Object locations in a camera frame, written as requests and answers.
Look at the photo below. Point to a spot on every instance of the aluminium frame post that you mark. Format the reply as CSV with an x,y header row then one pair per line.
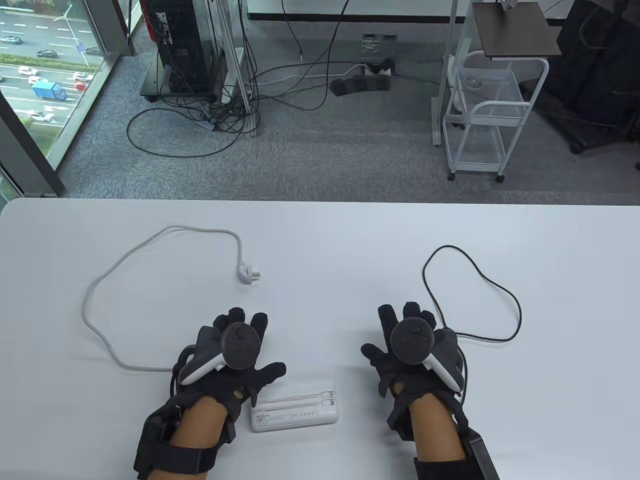
x,y
249,109

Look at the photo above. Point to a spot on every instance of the white desk leg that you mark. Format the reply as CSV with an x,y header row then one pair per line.
x,y
437,125

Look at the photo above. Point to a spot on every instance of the black box device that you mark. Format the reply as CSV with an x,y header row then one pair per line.
x,y
379,49

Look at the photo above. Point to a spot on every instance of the white floor power socket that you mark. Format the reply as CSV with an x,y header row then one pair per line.
x,y
382,70

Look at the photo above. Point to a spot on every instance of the white round dish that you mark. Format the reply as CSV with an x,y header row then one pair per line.
x,y
472,82

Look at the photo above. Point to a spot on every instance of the brown side table top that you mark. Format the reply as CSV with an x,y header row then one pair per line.
x,y
515,30

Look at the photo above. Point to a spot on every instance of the black wrist camera unit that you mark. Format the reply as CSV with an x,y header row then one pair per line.
x,y
482,457
150,440

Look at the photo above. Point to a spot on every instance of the grey window frame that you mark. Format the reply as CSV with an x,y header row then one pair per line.
x,y
30,165

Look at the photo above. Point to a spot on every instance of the black computer tower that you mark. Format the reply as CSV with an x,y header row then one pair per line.
x,y
177,45

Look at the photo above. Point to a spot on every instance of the person's right hand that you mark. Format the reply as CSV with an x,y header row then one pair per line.
x,y
415,380

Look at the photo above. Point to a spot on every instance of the person's right forearm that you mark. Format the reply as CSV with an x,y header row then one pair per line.
x,y
435,430

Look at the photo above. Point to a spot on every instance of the white battery pack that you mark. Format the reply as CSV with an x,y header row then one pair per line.
x,y
300,416

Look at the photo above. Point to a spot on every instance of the person's left forearm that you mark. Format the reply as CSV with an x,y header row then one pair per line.
x,y
195,430

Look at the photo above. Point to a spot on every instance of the black left wrist camera unit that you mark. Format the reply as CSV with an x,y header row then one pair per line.
x,y
150,440

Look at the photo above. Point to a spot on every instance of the person's left hand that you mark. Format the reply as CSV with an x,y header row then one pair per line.
x,y
235,385

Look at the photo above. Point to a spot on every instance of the grey white hand controller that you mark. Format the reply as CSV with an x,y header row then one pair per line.
x,y
414,341
240,346

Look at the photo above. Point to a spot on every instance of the black wheeled tower stand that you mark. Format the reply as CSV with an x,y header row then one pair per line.
x,y
150,88

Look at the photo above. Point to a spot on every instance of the black right wrist camera unit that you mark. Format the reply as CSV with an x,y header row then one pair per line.
x,y
482,457

